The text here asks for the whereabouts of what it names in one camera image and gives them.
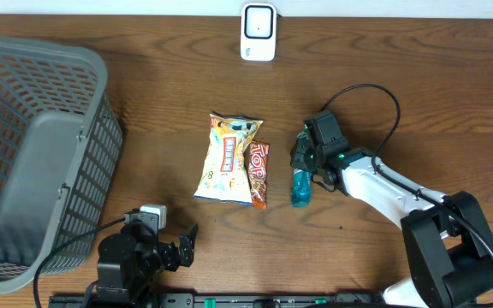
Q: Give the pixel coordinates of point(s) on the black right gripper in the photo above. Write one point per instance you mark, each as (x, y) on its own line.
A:
(295, 159)

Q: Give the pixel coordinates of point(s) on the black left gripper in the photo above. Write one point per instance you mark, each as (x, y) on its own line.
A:
(171, 259)

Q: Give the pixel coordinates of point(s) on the blue mouthwash bottle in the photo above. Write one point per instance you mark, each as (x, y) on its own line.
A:
(301, 193)

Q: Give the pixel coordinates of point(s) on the red Top candy bar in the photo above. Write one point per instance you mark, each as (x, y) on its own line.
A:
(257, 173)

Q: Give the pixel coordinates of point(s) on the yellow snack bag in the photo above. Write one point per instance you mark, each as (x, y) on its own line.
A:
(224, 177)

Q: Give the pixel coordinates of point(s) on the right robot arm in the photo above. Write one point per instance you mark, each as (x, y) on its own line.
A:
(448, 241)

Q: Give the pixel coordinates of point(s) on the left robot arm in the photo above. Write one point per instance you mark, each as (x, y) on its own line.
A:
(128, 262)

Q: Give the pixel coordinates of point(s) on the white barcode scanner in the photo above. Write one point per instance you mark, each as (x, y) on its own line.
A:
(258, 32)

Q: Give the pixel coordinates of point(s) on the grey plastic basket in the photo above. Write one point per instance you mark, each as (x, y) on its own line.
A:
(60, 143)

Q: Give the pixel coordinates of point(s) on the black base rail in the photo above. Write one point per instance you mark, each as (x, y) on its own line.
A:
(190, 300)

